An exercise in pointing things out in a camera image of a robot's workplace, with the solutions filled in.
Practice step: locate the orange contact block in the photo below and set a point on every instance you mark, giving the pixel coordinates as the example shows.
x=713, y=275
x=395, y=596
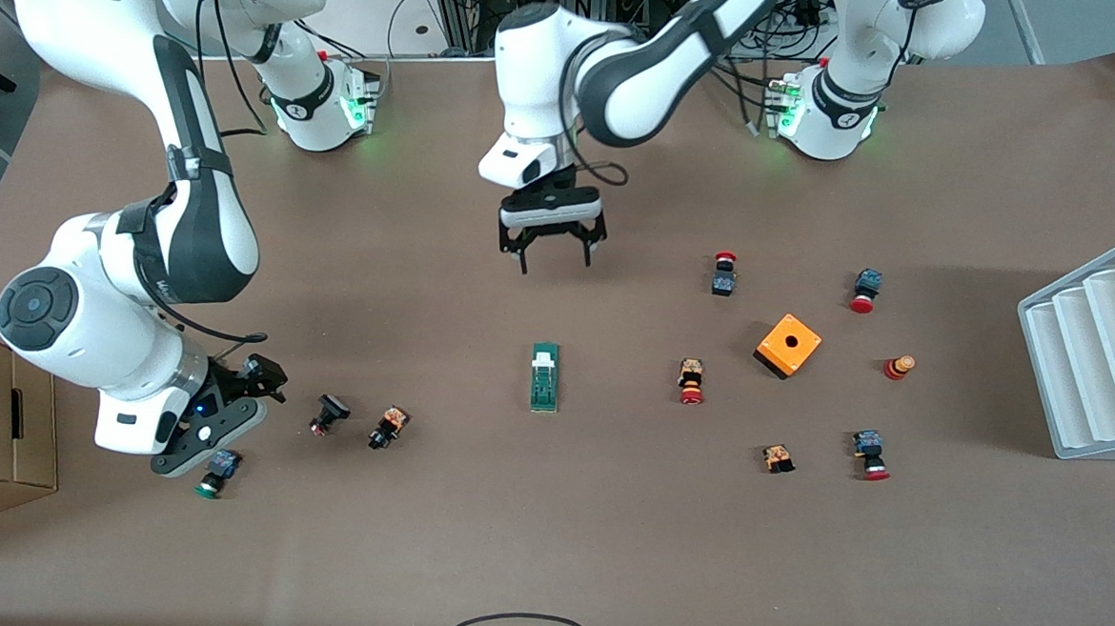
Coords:
x=778, y=457

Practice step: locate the red mushroom pushbutton blue block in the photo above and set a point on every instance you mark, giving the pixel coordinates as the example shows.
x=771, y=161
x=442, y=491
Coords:
x=866, y=289
x=870, y=453
x=723, y=279

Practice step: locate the black aluminium equipment rack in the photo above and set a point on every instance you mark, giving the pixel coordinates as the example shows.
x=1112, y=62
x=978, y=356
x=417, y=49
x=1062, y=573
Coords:
x=468, y=13

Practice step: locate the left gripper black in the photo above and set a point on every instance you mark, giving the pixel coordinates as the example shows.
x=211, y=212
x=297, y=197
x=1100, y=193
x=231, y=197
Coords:
x=549, y=235

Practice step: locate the black pushbutton orange block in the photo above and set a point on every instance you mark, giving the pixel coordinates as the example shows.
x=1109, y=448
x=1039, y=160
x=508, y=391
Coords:
x=388, y=427

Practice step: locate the red emergency stop orange block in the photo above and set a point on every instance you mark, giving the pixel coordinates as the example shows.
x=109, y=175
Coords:
x=691, y=382

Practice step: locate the orange button enclosure box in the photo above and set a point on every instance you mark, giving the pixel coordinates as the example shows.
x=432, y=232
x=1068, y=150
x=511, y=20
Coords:
x=789, y=346

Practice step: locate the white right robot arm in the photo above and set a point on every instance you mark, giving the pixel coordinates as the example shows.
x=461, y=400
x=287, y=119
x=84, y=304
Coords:
x=69, y=354

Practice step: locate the red orange emergency stop head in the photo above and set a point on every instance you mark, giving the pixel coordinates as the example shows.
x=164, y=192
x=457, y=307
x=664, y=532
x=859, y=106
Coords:
x=898, y=367

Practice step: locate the green pushbutton blue block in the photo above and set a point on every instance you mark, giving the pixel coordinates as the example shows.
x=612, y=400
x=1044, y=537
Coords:
x=218, y=475

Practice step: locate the white grey slotted tray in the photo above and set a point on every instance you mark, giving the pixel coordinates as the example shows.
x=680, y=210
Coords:
x=1090, y=350

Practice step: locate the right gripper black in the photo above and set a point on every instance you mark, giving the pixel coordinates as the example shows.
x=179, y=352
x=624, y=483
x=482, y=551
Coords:
x=232, y=379

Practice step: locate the black pushbutton head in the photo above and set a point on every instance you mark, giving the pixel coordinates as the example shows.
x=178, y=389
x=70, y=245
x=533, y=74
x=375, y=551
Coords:
x=329, y=413

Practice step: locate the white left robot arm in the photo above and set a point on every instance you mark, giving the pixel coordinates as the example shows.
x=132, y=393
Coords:
x=646, y=79

